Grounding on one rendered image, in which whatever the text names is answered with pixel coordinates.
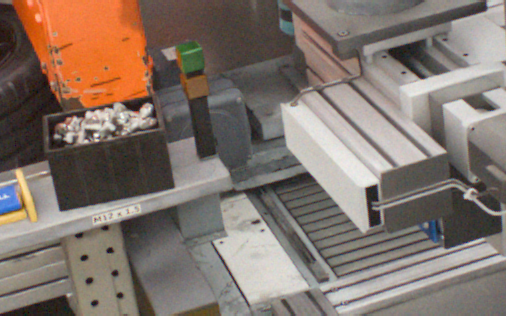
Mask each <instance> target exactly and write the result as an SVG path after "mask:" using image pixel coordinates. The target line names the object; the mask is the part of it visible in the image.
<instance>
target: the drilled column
mask: <svg viewBox="0 0 506 316"><path fill-rule="evenodd" d="M60 242H61V247H62V252H63V256H64V260H65V266H66V270H67V274H68V278H70V283H71V288H72V292H73V297H74V301H75V305H76V311H77V315H78V316H139V311H138V306H137V301H136V296H135V290H134V286H133V281H132V275H131V271H130V266H129V260H128V256H127V250H125V246H126V245H124V240H123V235H122V230H121V225H120V221H118V223H114V224H110V225H106V226H103V227H99V228H94V229H91V230H87V231H84V232H79V233H76V234H72V235H68V237H64V238H61V239H60Z"/></svg>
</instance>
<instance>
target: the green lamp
mask: <svg viewBox="0 0 506 316"><path fill-rule="evenodd" d="M175 52H176V58H177V64H178V67H179V68H180V70H181V71H182V72H184V73H185V74H187V73H190V72H194V71H199V70H203V69H205V60H204V54H203V49H202V47H201V46H200V44H199V43H198V42H196V41H192V42H188V43H184V44H179V45H176V46H175Z"/></svg>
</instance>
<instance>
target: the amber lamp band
mask: <svg viewBox="0 0 506 316"><path fill-rule="evenodd" d="M179 76H180V82H181V88H182V93H184V94H185V96H186V97H187V99H188V100H194V99H199V98H202V97H206V96H209V86H208V80H207V75H206V74H205V72H204V71H203V74H202V75H199V76H194V78H190V79H186V76H185V75H184V73H182V72H181V73H180V74H179Z"/></svg>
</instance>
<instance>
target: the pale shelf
mask: <svg viewBox="0 0 506 316"><path fill-rule="evenodd" d="M167 148H169V155H170V160H171V166H172V172H173V177H174V183H175V188H174V189H170V190H164V191H159V192H153V194H148V195H143V196H137V197H132V198H127V199H121V200H116V201H112V202H106V203H101V204H95V205H90V206H85V208H79V209H74V210H68V211H63V212H60V210H59V205H58V201H57V197H56V191H55V187H53V183H52V179H51V176H48V177H44V179H41V180H36V181H32V182H29V183H27V185H28V188H29V191H30V194H31V197H32V200H33V203H34V208H35V212H36V217H37V222H33V223H32V220H31V218H30V215H29V212H28V209H27V205H25V203H24V200H23V197H22V194H21V191H20V187H19V185H17V186H14V187H15V190H16V192H19V196H20V199H21V202H22V204H23V208H24V211H25V214H26V218H23V219H19V220H15V222H11V223H7V224H4V225H0V256H1V255H4V254H8V253H11V252H16V251H19V249H23V248H26V247H31V246H34V245H38V244H42V243H46V242H49V241H53V240H57V239H61V238H64V237H68V235H72V234H76V233H79V232H84V231H87V230H91V229H94V228H99V227H103V226H106V225H110V224H114V223H118V221H121V220H126V219H129V218H133V217H136V216H141V215H144V214H148V213H151V212H156V211H159V210H163V209H166V207H171V206H174V205H178V204H181V203H186V202H189V201H193V200H196V199H201V198H204V197H208V196H212V195H216V194H219V192H223V191H228V190H231V189H232V188H233V186H232V180H231V174H230V173H229V171H228V170H227V169H226V167H224V166H223V163H222V162H221V160H220V159H219V157H218V158H214V159H210V160H206V161H202V162H201V160H200V159H199V157H198V156H196V154H195V152H196V148H195V142H194V137H193V138H189V139H185V140H181V141H177V142H173V143H170V144H167Z"/></svg>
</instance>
